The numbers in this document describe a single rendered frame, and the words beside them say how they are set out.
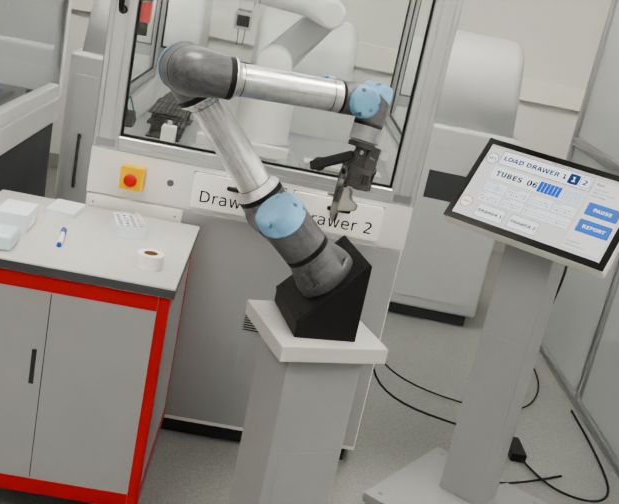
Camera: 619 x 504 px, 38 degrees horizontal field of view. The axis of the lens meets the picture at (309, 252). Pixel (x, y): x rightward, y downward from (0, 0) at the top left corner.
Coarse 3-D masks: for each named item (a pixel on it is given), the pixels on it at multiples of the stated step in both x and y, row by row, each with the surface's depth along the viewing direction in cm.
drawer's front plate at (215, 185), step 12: (204, 180) 282; (216, 180) 282; (228, 180) 282; (192, 192) 283; (204, 192) 283; (216, 192) 283; (228, 192) 283; (192, 204) 284; (204, 204) 284; (216, 204) 284; (228, 204) 284
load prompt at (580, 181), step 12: (504, 156) 283; (516, 156) 282; (516, 168) 279; (528, 168) 278; (540, 168) 276; (552, 168) 275; (552, 180) 273; (564, 180) 271; (576, 180) 270; (588, 180) 269
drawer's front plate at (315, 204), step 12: (300, 192) 284; (312, 204) 284; (324, 204) 284; (360, 204) 285; (324, 216) 286; (348, 216) 286; (360, 216) 286; (372, 216) 286; (324, 228) 287; (336, 228) 287; (348, 228) 287; (360, 228) 287; (372, 228) 287; (372, 240) 288
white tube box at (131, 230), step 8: (112, 216) 269; (120, 216) 268; (128, 216) 269; (112, 224) 268; (120, 224) 261; (128, 224) 262; (136, 224) 264; (144, 224) 264; (120, 232) 260; (128, 232) 260; (136, 232) 261; (144, 232) 262
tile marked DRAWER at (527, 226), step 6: (510, 216) 271; (516, 216) 271; (510, 222) 270; (516, 222) 270; (522, 222) 269; (528, 222) 268; (534, 222) 268; (516, 228) 268; (522, 228) 268; (528, 228) 267; (534, 228) 266; (528, 234) 266; (534, 234) 265
